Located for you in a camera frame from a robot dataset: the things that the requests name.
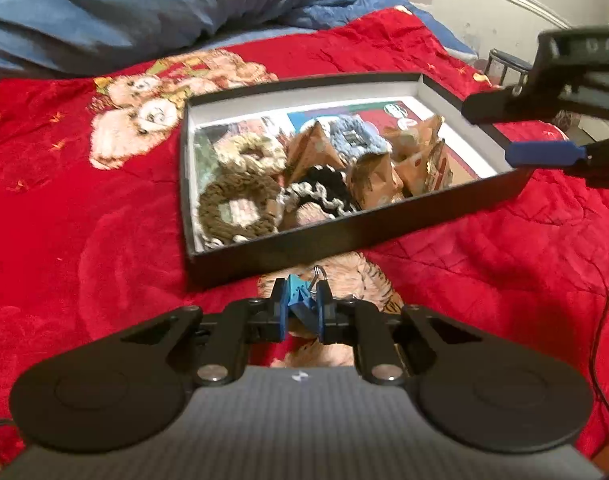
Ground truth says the blue duvet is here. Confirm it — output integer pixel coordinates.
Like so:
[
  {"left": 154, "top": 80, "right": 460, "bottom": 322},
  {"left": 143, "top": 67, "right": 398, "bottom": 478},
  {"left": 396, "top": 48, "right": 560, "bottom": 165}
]
[{"left": 0, "top": 0, "right": 401, "bottom": 81}]

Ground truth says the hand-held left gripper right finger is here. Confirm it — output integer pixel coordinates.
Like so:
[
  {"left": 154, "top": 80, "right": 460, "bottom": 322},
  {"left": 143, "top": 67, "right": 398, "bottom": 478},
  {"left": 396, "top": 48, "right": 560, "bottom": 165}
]
[{"left": 315, "top": 281, "right": 458, "bottom": 387}]

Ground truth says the blue binder clip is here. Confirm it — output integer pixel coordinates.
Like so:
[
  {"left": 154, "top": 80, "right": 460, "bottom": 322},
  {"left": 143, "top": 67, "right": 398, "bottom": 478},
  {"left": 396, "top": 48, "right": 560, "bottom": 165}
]
[{"left": 287, "top": 265, "right": 330, "bottom": 327}]

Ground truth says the blue crochet scrunchie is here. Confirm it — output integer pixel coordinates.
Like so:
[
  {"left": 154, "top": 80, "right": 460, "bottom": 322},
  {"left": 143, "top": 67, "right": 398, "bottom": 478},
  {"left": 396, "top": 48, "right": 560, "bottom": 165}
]
[{"left": 329, "top": 115, "right": 391, "bottom": 162}]

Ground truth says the black and white scrunchie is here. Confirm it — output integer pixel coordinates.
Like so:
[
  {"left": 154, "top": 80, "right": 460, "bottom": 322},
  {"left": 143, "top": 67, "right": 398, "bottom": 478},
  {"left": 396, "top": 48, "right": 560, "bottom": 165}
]
[{"left": 279, "top": 165, "right": 361, "bottom": 221}]

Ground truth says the cream crochet scrunchie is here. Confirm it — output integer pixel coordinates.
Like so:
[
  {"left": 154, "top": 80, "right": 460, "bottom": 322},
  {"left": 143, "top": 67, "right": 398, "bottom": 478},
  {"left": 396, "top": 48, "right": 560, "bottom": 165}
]
[{"left": 215, "top": 133, "right": 288, "bottom": 177}]

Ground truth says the black metal stool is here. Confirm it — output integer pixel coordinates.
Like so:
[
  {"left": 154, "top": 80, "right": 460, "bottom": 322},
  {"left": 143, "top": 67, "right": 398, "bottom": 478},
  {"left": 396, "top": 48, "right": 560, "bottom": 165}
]
[{"left": 485, "top": 48, "right": 536, "bottom": 91}]

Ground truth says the light blue bed sheet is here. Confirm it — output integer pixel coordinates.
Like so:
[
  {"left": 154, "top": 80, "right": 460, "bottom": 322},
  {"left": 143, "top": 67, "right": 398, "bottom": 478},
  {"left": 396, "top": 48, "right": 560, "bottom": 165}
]
[{"left": 219, "top": 0, "right": 479, "bottom": 59}]

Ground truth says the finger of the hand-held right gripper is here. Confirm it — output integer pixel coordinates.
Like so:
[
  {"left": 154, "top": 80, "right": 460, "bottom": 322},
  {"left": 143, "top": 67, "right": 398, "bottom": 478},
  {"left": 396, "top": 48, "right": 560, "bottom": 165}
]
[
  {"left": 505, "top": 135, "right": 609, "bottom": 192},
  {"left": 461, "top": 84, "right": 566, "bottom": 127}
]

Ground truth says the red printed blanket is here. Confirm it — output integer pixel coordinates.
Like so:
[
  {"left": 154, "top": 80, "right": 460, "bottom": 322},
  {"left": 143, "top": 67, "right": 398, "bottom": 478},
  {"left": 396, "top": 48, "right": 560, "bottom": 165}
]
[{"left": 0, "top": 7, "right": 609, "bottom": 467}]

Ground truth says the black cardboard box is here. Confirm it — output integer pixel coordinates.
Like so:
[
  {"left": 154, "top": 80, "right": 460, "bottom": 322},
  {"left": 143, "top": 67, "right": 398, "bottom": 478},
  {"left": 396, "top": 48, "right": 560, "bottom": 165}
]
[{"left": 177, "top": 71, "right": 536, "bottom": 292}]

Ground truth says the olive brown crochet scrunchie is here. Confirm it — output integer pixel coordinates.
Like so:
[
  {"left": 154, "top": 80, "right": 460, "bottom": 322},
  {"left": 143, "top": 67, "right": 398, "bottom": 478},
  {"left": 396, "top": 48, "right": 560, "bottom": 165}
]
[{"left": 198, "top": 174, "right": 284, "bottom": 244}]

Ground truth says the black cable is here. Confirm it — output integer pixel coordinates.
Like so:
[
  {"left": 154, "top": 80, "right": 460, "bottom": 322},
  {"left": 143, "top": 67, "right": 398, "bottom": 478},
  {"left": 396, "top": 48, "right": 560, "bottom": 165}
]
[{"left": 587, "top": 254, "right": 609, "bottom": 432}]

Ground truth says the brown triangular snack packet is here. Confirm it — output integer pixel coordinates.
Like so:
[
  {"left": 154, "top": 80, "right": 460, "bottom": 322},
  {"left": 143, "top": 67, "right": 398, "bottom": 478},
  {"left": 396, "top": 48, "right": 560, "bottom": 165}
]
[
  {"left": 385, "top": 115, "right": 445, "bottom": 167},
  {"left": 402, "top": 140, "right": 456, "bottom": 197},
  {"left": 345, "top": 152, "right": 406, "bottom": 210},
  {"left": 285, "top": 124, "right": 346, "bottom": 187}
]

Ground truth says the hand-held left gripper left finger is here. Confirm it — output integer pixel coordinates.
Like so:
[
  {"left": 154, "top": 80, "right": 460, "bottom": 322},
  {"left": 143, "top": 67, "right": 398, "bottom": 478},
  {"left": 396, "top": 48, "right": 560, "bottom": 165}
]
[{"left": 119, "top": 278, "right": 290, "bottom": 386}]

